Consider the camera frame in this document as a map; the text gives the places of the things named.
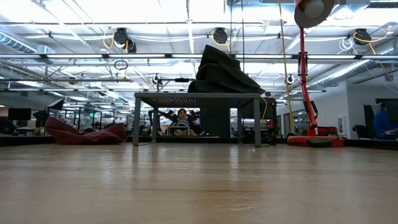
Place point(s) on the dark grey cloth hat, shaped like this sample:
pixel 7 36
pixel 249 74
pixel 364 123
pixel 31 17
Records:
pixel 236 79
pixel 217 57
pixel 199 87

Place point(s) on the maroon cloth hat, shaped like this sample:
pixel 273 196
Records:
pixel 84 138

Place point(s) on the grey perforated metal stand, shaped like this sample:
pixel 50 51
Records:
pixel 196 96

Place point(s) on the person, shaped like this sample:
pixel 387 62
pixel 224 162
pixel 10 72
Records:
pixel 183 116
pixel 384 123

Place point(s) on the black cabinet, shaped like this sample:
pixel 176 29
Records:
pixel 214 123

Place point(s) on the small black ceiling reel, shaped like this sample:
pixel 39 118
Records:
pixel 289 79
pixel 156 79

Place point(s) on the red desk lamp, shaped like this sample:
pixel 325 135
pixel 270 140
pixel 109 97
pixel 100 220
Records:
pixel 311 138

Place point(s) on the black office chair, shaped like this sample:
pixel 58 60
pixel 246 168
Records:
pixel 362 132

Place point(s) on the black computer monitor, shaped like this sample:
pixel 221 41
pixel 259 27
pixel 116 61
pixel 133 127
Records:
pixel 19 114

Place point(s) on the silver ventilation duct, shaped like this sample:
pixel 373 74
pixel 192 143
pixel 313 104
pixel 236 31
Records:
pixel 342 73

